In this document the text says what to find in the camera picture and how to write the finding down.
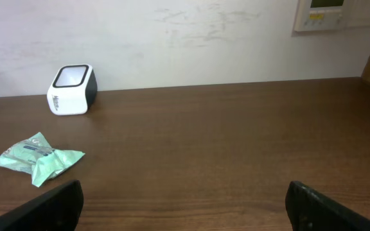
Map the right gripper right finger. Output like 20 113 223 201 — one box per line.
285 181 370 231

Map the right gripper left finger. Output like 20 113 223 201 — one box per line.
0 180 84 231

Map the mint green tissue roll pack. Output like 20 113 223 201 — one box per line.
0 132 85 187

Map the white barcode scanner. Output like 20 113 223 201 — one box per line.
46 64 98 116

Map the wall thermostat panel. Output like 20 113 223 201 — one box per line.
293 0 370 33

